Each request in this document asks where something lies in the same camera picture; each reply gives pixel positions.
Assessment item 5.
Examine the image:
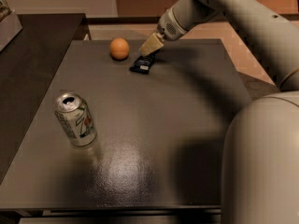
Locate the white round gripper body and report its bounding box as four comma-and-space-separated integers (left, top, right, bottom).
157, 8, 187, 41

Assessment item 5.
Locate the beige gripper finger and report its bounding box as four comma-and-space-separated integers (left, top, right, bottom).
139, 32, 164, 57

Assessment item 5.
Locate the dark blue rxbar wrapper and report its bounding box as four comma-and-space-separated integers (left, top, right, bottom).
129, 51, 157, 75

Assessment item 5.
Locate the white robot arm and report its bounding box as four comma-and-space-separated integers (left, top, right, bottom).
140, 0, 299, 224

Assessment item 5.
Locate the orange fruit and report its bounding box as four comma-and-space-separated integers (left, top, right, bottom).
109, 37, 130, 61

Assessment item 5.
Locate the silver 7up soda can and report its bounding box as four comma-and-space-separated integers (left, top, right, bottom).
54, 92, 97, 147

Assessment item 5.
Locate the grey box with items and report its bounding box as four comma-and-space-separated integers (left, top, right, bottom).
0, 0, 22, 51

